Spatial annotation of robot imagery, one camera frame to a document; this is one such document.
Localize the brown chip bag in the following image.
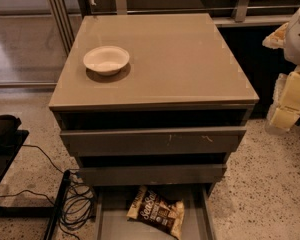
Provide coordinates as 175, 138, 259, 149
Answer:
127, 186, 185, 240

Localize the black coiled cable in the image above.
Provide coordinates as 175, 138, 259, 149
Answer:
0, 144, 97, 240

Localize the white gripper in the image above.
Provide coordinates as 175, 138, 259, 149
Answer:
262, 23, 300, 131

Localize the grey middle drawer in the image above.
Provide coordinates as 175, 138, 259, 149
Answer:
79, 164, 226, 186

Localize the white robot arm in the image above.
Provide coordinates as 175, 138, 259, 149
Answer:
262, 7, 300, 132

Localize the grey top drawer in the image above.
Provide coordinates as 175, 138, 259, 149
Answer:
60, 126, 246, 157

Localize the grey drawer cabinet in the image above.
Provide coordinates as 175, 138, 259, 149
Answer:
48, 13, 260, 198

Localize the dark bag on table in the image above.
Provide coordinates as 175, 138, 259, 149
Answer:
0, 115, 21, 145

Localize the black side table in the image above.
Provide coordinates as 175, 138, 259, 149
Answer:
0, 129, 72, 240

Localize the grey bottom drawer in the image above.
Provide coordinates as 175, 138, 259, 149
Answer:
96, 184, 216, 240

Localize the grey drawer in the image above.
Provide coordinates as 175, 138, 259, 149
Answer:
96, 184, 216, 240
60, 126, 246, 157
79, 164, 226, 186

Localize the white paper bowl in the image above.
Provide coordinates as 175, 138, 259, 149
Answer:
83, 46, 130, 76

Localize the metal railing frame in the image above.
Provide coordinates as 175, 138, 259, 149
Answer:
48, 0, 300, 50

